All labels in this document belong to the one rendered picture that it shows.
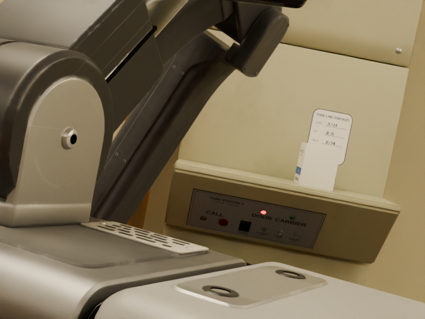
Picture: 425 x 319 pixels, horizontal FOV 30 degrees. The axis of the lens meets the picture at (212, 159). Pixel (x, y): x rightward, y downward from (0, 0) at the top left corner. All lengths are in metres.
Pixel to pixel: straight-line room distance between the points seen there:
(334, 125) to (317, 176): 0.12
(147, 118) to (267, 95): 0.44
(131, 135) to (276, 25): 0.18
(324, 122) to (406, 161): 0.50
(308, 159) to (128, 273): 0.88
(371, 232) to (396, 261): 0.55
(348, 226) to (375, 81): 0.23
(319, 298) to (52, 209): 0.11
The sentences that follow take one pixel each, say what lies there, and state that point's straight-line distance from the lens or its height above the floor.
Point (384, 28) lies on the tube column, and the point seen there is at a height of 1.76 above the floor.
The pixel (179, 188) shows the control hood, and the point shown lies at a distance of 1.12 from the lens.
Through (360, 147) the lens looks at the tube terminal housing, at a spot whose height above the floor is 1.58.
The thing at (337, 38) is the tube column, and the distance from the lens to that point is 1.23.
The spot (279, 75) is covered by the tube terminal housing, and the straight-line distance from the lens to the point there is 1.21.
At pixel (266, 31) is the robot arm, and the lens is 0.76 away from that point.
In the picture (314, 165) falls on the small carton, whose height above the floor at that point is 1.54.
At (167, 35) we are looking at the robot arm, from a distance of 0.69.
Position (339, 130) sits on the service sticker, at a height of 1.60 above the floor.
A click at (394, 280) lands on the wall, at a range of 1.72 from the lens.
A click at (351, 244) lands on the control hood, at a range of 1.19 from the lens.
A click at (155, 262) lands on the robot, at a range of 0.29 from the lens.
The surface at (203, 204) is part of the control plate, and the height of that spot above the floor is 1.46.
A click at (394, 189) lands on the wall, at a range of 1.69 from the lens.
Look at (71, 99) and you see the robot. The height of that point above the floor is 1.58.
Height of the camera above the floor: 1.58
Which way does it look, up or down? 3 degrees down
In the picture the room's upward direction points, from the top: 11 degrees clockwise
